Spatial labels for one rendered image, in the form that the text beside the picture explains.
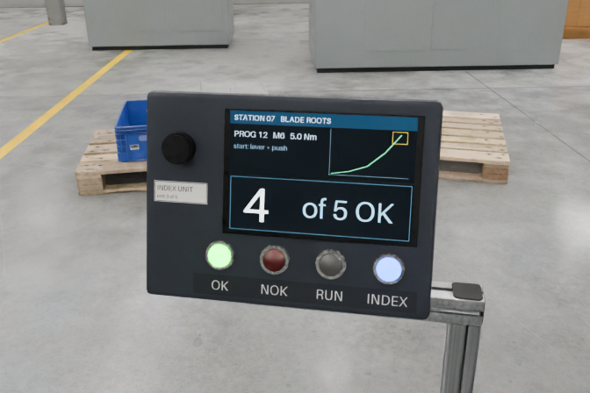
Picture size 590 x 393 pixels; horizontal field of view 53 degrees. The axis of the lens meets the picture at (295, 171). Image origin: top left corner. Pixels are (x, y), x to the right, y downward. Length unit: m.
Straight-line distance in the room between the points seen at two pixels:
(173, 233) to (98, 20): 7.61
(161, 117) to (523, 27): 6.32
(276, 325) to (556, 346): 1.02
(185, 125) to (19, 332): 2.05
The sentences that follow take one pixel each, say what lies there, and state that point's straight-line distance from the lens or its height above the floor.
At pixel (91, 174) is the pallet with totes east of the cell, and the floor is 0.13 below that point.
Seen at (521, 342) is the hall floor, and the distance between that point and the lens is 2.38.
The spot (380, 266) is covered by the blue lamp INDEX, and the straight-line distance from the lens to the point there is 0.51.
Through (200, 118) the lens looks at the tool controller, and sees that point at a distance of 0.53.
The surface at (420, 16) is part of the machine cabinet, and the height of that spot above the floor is 0.58.
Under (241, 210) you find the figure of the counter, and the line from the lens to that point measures 0.53.
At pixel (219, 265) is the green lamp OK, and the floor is 1.11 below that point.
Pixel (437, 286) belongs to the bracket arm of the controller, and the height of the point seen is 1.05.
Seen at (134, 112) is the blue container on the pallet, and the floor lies 0.28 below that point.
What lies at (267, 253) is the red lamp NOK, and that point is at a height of 1.12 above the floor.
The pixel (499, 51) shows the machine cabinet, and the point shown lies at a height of 0.20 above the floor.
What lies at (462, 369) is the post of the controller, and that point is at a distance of 0.67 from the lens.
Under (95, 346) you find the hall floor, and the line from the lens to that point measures 2.36.
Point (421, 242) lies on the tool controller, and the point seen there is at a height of 1.14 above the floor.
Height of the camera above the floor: 1.38
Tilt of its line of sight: 22 degrees down
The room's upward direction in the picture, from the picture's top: 1 degrees counter-clockwise
